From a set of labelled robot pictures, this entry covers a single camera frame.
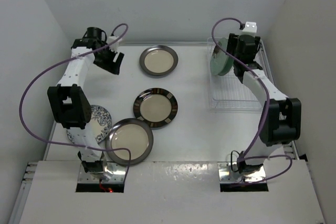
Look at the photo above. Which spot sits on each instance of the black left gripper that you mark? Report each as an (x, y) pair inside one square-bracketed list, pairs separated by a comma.
[(111, 66)]

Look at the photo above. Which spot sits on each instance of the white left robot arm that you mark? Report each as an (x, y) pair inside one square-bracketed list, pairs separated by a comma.
[(69, 104)]

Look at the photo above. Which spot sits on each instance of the white wire dish rack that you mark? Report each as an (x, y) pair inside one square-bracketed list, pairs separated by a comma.
[(226, 93)]

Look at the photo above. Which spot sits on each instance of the blue white floral plate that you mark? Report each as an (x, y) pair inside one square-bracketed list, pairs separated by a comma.
[(96, 130)]

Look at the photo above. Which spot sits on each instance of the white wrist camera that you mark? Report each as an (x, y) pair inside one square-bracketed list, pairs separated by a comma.
[(249, 28), (113, 42)]

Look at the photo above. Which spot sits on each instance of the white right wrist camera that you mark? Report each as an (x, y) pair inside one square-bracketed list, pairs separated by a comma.
[(249, 28)]

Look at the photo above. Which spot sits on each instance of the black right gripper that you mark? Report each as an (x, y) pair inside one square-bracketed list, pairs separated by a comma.
[(232, 54)]

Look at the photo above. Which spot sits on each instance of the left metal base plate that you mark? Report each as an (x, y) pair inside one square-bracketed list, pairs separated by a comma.
[(115, 172)]

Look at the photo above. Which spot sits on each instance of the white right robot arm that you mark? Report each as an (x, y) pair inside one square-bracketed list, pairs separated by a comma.
[(280, 122)]

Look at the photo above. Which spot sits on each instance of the grey rim cream plate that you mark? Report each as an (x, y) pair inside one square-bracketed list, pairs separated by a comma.
[(129, 142), (158, 61)]

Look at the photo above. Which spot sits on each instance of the metal base plate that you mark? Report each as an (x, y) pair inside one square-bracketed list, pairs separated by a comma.
[(229, 174), (115, 172)]

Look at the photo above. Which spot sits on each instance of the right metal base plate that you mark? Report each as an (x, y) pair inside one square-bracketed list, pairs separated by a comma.
[(229, 174)]

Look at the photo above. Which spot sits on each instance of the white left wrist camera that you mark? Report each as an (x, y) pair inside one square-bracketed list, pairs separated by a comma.
[(113, 42)]

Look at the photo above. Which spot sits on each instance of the teal floral plate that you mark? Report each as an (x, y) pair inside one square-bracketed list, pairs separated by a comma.
[(227, 65), (216, 62)]

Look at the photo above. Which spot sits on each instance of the black striped rim plate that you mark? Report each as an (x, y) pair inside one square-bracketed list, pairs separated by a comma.
[(157, 107)]

